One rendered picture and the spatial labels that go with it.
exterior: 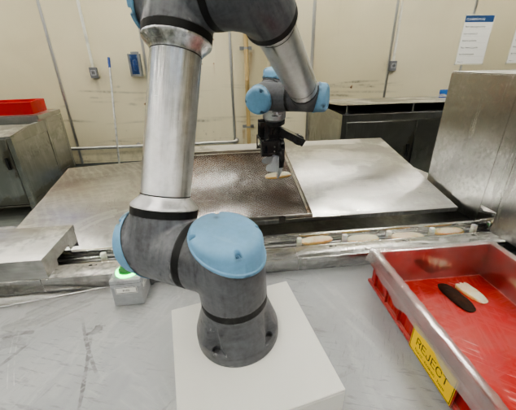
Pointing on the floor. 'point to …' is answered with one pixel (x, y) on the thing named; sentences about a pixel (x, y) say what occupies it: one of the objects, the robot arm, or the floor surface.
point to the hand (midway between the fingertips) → (277, 172)
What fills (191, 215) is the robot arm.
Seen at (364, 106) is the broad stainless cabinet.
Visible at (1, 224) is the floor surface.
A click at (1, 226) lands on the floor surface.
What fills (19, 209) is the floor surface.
